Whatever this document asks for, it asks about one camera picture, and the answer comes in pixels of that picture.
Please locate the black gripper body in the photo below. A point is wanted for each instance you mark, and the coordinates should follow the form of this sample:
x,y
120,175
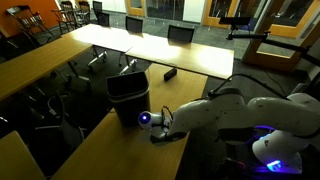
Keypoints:
x,y
159,137

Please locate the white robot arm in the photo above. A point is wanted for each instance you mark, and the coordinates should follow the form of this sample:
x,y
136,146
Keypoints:
x,y
295,121

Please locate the small black box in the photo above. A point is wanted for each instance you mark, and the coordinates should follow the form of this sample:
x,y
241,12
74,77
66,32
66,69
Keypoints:
x,y
171,73

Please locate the black trash bin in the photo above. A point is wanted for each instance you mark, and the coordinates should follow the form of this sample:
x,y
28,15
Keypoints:
x,y
129,94

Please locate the dark chair beside table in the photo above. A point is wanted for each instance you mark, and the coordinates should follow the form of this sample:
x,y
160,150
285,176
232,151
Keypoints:
x,y
71,132

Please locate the black chair at far table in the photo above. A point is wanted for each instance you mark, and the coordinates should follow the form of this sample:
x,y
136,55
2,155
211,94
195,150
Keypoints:
x,y
181,34

